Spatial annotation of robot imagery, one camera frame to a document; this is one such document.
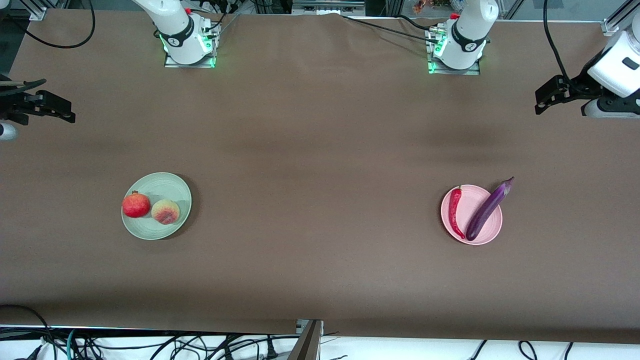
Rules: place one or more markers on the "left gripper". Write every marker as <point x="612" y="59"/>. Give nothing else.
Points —
<point x="581" y="85"/>

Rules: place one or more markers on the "red pomegranate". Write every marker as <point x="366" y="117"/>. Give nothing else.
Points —
<point x="136" y="206"/>

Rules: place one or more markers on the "purple eggplant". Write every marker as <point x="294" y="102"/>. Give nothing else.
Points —
<point x="485" y="210"/>

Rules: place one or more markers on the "peach fruit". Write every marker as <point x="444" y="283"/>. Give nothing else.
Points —
<point x="165" y="212"/>

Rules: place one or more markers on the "red chili pepper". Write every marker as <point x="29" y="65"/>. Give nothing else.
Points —
<point x="454" y="210"/>

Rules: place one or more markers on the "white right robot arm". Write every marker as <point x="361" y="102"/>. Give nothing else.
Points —
<point x="172" y="25"/>

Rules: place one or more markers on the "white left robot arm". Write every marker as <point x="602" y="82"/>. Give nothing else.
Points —
<point x="467" y="30"/>

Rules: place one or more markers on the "green round plate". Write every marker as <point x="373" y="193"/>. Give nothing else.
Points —
<point x="165" y="185"/>

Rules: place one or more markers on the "pink round plate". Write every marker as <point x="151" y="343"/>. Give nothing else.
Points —
<point x="467" y="210"/>

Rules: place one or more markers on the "orange background objects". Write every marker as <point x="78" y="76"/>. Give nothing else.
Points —
<point x="425" y="5"/>

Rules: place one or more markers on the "grey metal box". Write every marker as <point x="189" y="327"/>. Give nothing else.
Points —
<point x="327" y="7"/>

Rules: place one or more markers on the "brown table mat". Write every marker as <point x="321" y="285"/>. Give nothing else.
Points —
<point x="300" y="200"/>

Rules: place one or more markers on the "aluminium frame profile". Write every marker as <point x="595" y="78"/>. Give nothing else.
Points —
<point x="37" y="12"/>
<point x="612" y="22"/>

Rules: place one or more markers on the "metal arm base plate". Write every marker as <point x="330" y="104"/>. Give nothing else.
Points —
<point x="470" y="71"/>
<point x="172" y="64"/>

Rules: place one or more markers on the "small metal bracket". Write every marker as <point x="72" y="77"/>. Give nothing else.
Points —
<point x="301" y="326"/>

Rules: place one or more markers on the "brown wooden post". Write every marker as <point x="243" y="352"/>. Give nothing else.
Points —
<point x="307" y="345"/>

